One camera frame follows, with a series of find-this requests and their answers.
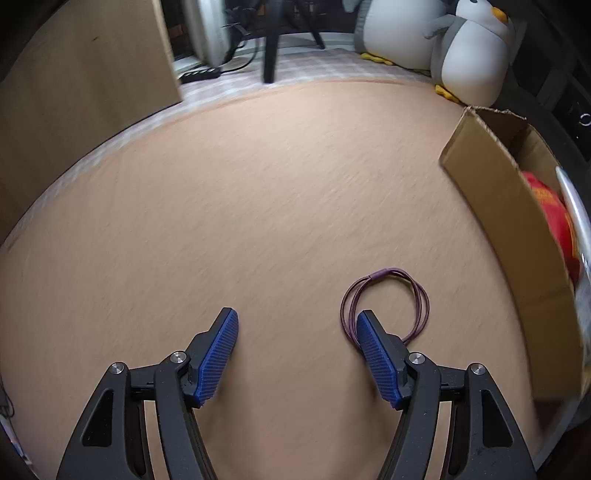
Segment white window frame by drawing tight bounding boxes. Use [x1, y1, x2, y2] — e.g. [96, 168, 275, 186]
[182, 0, 237, 65]

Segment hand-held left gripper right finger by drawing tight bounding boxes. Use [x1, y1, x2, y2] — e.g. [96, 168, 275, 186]
[356, 310, 539, 480]

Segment checked blanket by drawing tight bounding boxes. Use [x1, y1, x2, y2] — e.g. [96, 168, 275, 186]
[0, 32, 444, 245]

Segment red cloth bag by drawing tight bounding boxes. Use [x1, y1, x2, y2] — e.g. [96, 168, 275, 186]
[522, 171, 583, 287]

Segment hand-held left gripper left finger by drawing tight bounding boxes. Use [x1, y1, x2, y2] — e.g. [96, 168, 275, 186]
[58, 307, 240, 480]

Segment black tripod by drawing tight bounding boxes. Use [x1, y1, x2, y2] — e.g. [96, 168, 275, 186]
[261, 0, 326, 85]

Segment light plywood board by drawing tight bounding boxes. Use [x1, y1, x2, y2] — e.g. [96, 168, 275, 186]
[0, 0, 183, 236]

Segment cardboard box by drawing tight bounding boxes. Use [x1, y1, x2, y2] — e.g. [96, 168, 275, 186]
[438, 106, 591, 402]

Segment black power strip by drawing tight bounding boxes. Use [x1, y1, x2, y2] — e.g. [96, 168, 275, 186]
[179, 67, 221, 85]

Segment large penguin plush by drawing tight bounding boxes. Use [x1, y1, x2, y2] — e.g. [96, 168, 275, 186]
[355, 0, 455, 70]

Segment purple hair ties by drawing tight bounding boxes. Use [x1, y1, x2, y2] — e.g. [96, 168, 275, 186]
[341, 267, 431, 347]

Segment small penguin plush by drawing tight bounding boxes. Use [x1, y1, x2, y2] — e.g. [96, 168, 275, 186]
[425, 0, 517, 104]

